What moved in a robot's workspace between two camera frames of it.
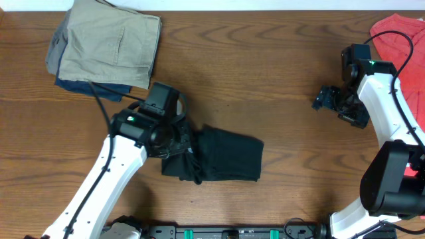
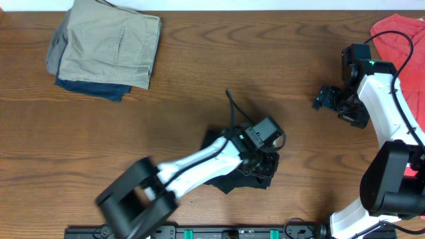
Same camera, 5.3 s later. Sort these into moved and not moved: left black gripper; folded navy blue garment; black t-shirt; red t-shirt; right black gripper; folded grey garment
Moved: black t-shirt; left black gripper
Not moved: folded navy blue garment; folded grey garment; red t-shirt; right black gripper
